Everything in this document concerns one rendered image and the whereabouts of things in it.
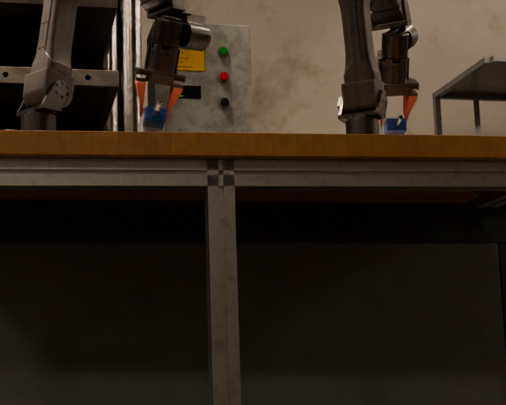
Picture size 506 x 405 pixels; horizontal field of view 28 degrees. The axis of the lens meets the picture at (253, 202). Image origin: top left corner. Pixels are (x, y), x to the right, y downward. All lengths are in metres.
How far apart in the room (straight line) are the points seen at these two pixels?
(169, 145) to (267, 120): 4.19
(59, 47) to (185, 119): 1.18
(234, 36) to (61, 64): 1.33
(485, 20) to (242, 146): 4.84
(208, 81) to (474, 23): 3.52
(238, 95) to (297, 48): 2.93
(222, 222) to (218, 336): 0.19
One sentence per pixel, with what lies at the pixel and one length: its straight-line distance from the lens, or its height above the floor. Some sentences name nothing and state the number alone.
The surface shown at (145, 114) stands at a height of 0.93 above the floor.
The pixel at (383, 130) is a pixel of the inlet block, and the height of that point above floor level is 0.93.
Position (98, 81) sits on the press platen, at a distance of 2.95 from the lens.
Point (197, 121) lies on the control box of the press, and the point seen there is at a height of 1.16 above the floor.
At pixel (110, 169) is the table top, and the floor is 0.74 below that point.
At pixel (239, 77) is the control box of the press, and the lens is 3.09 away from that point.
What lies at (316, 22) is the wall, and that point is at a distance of 6.06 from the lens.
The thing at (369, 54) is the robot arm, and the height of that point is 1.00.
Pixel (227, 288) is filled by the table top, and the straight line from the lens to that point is 1.63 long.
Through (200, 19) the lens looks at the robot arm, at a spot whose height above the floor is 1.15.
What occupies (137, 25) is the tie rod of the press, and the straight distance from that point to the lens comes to 2.95.
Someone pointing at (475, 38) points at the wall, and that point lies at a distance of 6.35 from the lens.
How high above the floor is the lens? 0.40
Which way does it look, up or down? 10 degrees up
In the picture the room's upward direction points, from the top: 2 degrees counter-clockwise
